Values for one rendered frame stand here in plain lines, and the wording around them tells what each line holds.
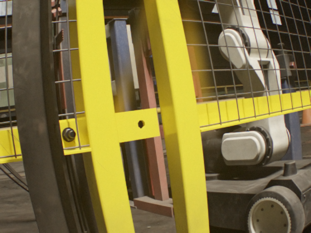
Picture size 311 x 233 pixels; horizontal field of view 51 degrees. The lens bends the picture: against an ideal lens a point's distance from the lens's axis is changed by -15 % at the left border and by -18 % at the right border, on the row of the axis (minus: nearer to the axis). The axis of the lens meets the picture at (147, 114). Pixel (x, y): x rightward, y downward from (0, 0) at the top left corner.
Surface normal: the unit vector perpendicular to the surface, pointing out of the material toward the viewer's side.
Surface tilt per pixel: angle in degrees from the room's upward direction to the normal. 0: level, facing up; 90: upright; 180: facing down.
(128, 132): 90
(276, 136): 81
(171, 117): 90
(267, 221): 90
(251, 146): 90
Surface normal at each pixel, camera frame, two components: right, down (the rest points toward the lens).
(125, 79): 0.51, -0.08
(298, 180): 0.29, -0.76
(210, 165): -0.83, 0.11
